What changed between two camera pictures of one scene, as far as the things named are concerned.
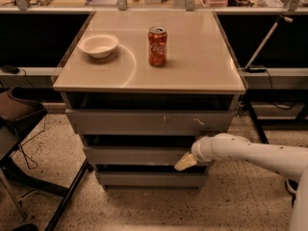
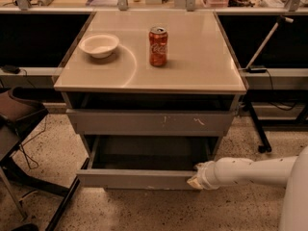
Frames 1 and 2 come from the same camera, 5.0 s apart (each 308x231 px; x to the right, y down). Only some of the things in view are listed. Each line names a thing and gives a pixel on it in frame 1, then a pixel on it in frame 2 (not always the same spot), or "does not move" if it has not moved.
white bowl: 99,45 does not move
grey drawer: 135,155 to 115,179
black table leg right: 260,130 does not move
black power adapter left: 11,68 does not move
